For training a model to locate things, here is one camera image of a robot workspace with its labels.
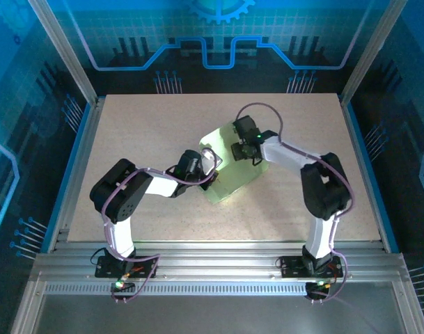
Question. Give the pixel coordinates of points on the aluminium corner post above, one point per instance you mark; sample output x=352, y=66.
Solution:
x=63, y=52
x=371, y=48

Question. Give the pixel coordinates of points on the aluminium side rail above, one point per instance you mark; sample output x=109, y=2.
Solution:
x=76, y=181
x=370, y=181

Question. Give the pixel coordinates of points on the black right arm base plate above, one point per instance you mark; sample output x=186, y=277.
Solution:
x=291, y=268

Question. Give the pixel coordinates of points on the aluminium cross rail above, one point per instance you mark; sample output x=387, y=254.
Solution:
x=215, y=261

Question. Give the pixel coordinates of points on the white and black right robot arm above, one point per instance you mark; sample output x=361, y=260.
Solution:
x=317, y=236

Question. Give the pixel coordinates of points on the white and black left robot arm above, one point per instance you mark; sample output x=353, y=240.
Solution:
x=119, y=236

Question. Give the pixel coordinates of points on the small circuit board with LED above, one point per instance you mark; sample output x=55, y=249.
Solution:
x=319, y=286
x=123, y=286

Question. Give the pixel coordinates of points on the light green paper box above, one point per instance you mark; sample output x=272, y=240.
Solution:
x=232, y=181

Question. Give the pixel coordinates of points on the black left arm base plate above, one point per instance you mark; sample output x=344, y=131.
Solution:
x=145, y=266

